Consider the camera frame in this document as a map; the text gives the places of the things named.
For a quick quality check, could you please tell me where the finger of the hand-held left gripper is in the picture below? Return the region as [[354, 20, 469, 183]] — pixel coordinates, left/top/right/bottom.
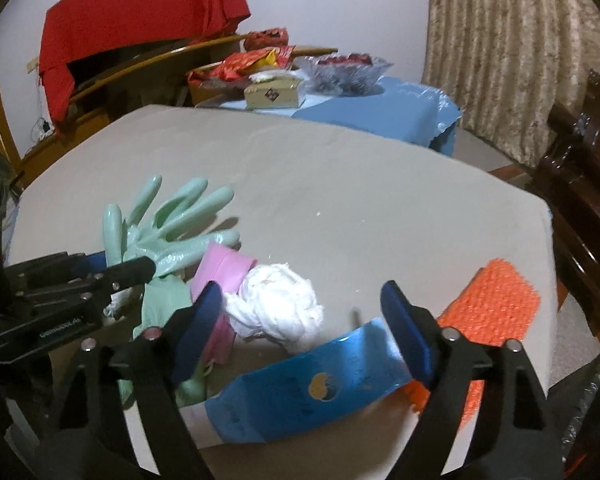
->
[[5, 251, 110, 286], [15, 256, 157, 311]]

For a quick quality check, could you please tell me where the red gold snack packet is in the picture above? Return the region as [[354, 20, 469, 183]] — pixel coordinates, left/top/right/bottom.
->
[[187, 45, 296, 83]]

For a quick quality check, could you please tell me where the beige patterned curtain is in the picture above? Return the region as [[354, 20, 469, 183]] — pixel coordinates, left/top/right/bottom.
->
[[422, 0, 600, 168]]

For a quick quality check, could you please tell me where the white plastic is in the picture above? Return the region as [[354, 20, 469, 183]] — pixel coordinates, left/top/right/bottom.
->
[[102, 287, 133, 318]]

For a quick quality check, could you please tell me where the white tissue wad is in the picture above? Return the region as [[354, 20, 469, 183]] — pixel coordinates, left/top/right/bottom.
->
[[223, 261, 326, 356]]

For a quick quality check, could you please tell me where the small orange foam net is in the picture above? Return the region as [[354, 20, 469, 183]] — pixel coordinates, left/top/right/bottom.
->
[[407, 258, 541, 413]]

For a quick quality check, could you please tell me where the blue wrapper strip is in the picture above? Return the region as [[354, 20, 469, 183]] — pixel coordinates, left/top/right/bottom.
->
[[180, 317, 416, 448]]

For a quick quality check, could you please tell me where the gold box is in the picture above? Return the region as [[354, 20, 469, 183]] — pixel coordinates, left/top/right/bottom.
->
[[243, 72, 306, 110]]

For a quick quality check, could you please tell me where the light wooden cabinet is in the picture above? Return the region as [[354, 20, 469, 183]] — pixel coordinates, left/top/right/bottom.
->
[[17, 34, 338, 186]]

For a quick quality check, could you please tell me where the yellow snack packet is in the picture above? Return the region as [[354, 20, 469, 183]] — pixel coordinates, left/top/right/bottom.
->
[[257, 50, 288, 69]]

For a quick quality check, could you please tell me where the white charger cable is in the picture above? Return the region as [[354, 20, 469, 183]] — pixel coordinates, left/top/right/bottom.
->
[[30, 117, 54, 142]]

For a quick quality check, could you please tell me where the red bag on cabinet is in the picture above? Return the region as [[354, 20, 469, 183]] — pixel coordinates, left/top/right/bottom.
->
[[243, 27, 290, 51]]

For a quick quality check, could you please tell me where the black television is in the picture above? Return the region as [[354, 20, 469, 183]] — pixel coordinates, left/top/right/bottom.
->
[[67, 35, 196, 86]]

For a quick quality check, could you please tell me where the curved wooden chair back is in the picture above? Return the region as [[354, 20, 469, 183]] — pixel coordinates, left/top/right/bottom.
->
[[0, 30, 28, 181]]

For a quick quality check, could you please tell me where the blue tablecloth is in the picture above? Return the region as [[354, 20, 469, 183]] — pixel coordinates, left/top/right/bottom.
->
[[220, 76, 463, 158]]

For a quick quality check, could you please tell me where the pink plastic bag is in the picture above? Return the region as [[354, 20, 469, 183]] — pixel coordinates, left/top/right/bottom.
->
[[190, 241, 258, 366]]

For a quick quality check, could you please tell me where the grey tablecloth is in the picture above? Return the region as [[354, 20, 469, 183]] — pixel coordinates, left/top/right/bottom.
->
[[7, 105, 553, 480]]

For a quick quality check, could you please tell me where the dark wooden armchair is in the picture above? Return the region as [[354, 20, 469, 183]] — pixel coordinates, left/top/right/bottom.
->
[[527, 69, 600, 348]]

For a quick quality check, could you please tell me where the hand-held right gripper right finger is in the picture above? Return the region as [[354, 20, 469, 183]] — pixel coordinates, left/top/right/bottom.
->
[[380, 280, 566, 480]]

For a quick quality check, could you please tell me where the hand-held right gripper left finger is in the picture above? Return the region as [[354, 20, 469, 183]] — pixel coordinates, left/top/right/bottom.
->
[[32, 280, 226, 480]]

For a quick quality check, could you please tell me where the glass fruit bowl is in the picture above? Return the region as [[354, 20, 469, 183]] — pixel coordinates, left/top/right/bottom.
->
[[294, 52, 395, 96]]

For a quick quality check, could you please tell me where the red cloth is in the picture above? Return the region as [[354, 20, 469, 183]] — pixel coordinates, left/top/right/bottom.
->
[[39, 0, 252, 121]]

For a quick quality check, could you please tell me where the green rubber glove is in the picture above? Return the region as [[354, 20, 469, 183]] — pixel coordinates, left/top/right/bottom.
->
[[102, 175, 242, 410]]

